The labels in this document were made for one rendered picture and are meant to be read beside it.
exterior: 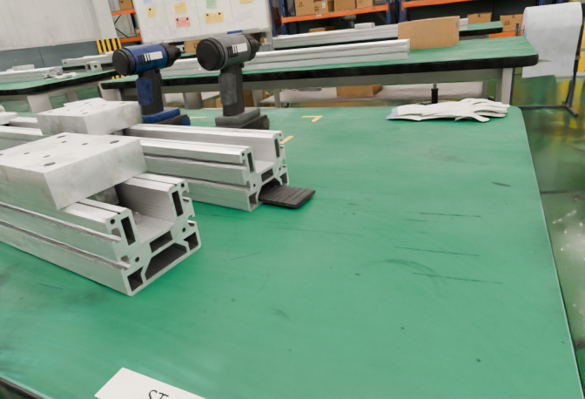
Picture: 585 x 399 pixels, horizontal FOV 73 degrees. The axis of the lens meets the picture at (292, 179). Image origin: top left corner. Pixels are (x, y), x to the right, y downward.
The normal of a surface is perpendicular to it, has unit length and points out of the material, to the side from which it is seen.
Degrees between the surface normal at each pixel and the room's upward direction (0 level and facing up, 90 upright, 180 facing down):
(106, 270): 90
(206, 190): 90
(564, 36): 102
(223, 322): 0
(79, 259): 90
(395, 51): 90
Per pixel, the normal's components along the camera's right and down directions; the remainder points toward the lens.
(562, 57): -0.37, 0.50
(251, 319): -0.11, -0.92
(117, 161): 0.84, 0.11
